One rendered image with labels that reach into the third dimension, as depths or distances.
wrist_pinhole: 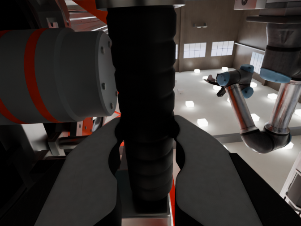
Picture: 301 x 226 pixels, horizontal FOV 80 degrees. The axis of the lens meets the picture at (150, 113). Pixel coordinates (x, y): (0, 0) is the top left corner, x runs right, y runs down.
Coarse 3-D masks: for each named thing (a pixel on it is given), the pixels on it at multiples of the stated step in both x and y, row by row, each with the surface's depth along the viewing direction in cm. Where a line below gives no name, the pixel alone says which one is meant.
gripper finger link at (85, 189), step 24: (120, 120) 11; (96, 144) 9; (72, 168) 8; (96, 168) 8; (72, 192) 7; (96, 192) 7; (48, 216) 6; (72, 216) 6; (96, 216) 6; (120, 216) 7
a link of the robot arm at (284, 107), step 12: (300, 72) 75; (288, 84) 82; (300, 84) 80; (288, 96) 84; (276, 108) 90; (288, 108) 86; (276, 120) 91; (288, 120) 89; (264, 132) 96; (276, 132) 92; (288, 132) 92; (276, 144) 93
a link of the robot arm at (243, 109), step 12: (228, 72) 100; (228, 84) 100; (228, 96) 101; (240, 96) 98; (240, 108) 97; (240, 120) 97; (252, 120) 95; (240, 132) 98; (252, 132) 93; (252, 144) 93; (264, 144) 91
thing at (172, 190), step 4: (116, 112) 718; (104, 124) 748; (120, 144) 411; (172, 184) 316; (172, 188) 309; (172, 192) 302; (172, 196) 295; (172, 200) 289; (172, 204) 283; (172, 208) 278; (172, 212) 272; (172, 216) 267; (172, 220) 268
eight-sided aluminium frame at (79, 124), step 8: (32, 0) 41; (40, 0) 42; (48, 0) 41; (56, 0) 42; (64, 0) 45; (40, 8) 43; (48, 8) 43; (56, 8) 43; (64, 8) 45; (40, 16) 44; (48, 16) 44; (56, 16) 44; (64, 16) 45; (48, 24) 45; (64, 24) 45; (56, 128) 50; (64, 128) 52; (72, 128) 50; (80, 128) 52; (64, 136) 51; (64, 152) 48
